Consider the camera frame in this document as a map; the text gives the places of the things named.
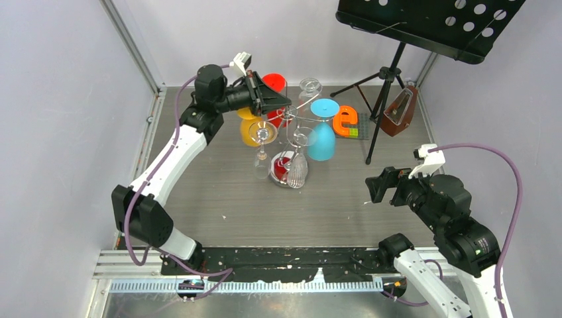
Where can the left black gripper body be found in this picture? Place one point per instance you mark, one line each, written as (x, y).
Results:
(244, 95)

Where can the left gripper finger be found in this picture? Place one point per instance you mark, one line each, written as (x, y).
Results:
(260, 89)
(270, 105)

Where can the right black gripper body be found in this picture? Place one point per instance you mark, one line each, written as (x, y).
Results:
(410, 191)

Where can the chrome wine glass rack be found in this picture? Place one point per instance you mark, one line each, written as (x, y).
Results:
(280, 162)

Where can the clear champagne flute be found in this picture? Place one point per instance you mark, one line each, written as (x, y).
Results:
(298, 166)

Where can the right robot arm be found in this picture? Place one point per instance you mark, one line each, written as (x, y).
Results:
(443, 205)

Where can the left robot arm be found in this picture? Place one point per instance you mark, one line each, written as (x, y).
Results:
(139, 207)

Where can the yellow wine glass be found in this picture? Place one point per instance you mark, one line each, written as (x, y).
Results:
(249, 126)

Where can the red wine glass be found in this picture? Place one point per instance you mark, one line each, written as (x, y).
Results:
(275, 113)

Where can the clear wine glass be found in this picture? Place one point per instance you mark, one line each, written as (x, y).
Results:
(262, 161)

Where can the small clear glass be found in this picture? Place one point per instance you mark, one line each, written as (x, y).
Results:
(311, 89)

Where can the blue wine glass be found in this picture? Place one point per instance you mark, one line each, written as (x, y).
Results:
(322, 148)

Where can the green lego brick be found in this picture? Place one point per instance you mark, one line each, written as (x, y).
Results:
(353, 132)

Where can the grey lego baseplate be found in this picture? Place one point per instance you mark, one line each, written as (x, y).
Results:
(363, 125)

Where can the brown wooden metronome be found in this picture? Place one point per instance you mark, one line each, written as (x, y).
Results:
(398, 116)

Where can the orange letter e toy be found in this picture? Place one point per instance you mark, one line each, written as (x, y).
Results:
(346, 114)

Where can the black music stand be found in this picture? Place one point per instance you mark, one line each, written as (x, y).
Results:
(462, 30)

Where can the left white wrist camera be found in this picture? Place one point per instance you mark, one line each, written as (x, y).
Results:
(240, 63)

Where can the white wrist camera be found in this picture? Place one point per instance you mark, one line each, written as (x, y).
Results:
(240, 63)
(429, 161)

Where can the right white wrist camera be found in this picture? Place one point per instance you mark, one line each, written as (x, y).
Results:
(429, 161)

